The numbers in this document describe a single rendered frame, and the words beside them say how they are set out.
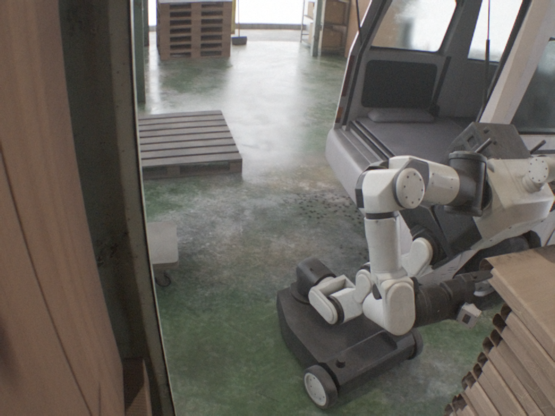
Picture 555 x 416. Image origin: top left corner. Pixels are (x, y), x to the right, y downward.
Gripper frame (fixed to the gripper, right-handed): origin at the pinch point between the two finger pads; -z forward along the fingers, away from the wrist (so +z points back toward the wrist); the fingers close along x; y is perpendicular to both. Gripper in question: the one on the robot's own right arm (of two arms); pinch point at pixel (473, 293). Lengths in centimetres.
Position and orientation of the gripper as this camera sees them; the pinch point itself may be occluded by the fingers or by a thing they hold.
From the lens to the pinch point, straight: 107.6
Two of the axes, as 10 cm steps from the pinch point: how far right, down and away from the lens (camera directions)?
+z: -9.7, 0.9, -2.4
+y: -2.5, -5.4, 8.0
